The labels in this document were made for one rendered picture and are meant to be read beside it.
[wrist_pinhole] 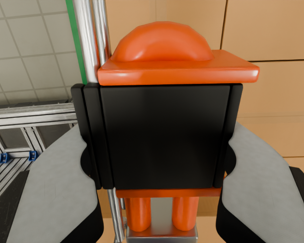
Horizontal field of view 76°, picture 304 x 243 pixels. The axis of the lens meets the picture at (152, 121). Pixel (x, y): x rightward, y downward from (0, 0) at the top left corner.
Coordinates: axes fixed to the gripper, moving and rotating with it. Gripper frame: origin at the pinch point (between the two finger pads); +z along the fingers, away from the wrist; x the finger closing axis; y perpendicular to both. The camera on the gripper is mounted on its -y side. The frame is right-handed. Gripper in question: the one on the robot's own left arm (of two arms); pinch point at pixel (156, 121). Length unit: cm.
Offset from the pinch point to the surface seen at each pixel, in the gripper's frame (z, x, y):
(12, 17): 106, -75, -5
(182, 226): -1.0, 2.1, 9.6
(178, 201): -0.8, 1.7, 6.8
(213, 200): 16.3, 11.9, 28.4
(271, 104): 53, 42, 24
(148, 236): -1.4, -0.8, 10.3
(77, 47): 107, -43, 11
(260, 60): 53, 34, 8
